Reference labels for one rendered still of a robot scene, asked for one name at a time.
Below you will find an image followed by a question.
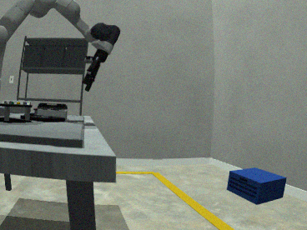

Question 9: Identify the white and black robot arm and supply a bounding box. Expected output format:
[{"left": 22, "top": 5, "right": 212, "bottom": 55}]
[{"left": 0, "top": 0, "right": 120, "bottom": 89}]

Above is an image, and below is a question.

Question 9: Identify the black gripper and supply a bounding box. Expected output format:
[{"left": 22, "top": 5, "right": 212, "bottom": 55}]
[{"left": 83, "top": 49, "right": 108, "bottom": 92}]

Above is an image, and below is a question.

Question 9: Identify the white button panel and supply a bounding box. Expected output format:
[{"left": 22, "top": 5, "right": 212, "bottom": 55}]
[{"left": 2, "top": 100, "right": 31, "bottom": 113}]

